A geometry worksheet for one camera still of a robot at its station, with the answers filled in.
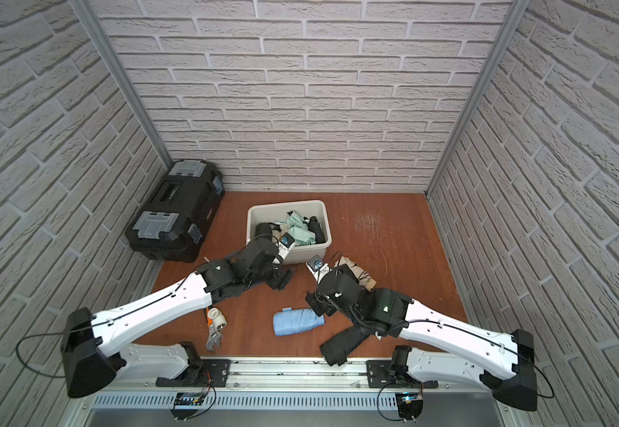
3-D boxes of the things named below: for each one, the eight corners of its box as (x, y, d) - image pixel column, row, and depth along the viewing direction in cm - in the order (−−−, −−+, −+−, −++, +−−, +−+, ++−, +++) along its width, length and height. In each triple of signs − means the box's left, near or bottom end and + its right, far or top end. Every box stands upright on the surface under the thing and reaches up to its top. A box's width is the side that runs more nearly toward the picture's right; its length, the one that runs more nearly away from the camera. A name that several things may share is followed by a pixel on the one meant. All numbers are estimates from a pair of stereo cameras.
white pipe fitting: (218, 332, 82) (215, 329, 80) (207, 315, 85) (204, 312, 83) (229, 323, 84) (227, 320, 81) (218, 307, 87) (215, 304, 85)
